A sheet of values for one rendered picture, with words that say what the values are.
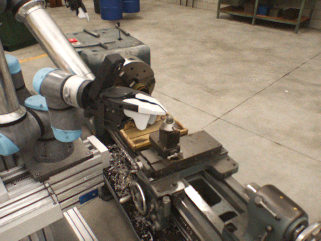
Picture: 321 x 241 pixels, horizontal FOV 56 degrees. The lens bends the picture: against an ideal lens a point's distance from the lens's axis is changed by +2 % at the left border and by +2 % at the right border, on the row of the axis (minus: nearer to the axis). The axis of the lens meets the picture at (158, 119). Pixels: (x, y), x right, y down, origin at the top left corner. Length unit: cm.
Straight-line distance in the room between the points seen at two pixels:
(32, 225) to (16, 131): 33
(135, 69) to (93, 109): 118
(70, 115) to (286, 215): 72
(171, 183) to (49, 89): 82
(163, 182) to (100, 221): 115
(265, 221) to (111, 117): 65
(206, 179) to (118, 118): 96
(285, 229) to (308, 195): 187
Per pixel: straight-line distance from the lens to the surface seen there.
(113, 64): 63
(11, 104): 101
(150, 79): 189
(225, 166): 154
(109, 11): 821
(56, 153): 117
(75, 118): 81
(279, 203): 108
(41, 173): 115
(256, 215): 111
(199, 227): 132
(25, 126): 105
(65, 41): 92
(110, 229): 243
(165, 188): 139
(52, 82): 76
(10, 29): 621
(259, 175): 295
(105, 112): 66
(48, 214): 116
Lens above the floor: 188
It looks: 32 degrees down
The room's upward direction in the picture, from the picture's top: straight up
